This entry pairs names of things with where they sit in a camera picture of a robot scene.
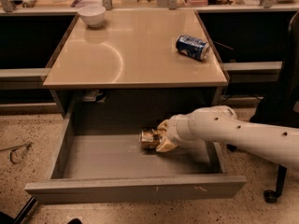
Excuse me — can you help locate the white bowl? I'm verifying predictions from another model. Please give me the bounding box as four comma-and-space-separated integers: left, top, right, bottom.
78, 5, 106, 27

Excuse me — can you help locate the black base bottom left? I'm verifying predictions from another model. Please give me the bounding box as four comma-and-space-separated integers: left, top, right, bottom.
0, 197, 36, 224

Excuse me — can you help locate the black office chair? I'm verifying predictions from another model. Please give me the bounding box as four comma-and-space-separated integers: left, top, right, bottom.
226, 11, 299, 203

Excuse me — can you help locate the white label tag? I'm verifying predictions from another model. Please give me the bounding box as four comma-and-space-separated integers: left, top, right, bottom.
83, 90, 99, 102

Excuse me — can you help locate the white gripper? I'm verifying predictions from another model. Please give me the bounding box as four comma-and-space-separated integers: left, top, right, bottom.
155, 115, 191, 153

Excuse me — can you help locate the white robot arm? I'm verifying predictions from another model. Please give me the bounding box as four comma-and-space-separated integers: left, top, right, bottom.
156, 105, 299, 171

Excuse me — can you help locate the grey drawer cabinet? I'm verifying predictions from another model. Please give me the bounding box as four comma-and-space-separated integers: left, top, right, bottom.
44, 8, 228, 105

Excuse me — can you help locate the open grey top drawer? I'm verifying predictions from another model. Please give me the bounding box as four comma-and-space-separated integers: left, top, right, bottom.
25, 95, 246, 204

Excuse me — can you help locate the cable on floor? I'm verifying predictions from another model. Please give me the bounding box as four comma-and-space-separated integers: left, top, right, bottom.
0, 142, 34, 165

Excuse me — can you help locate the blue soda can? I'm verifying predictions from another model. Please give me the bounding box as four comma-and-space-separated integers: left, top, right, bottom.
176, 35, 210, 61

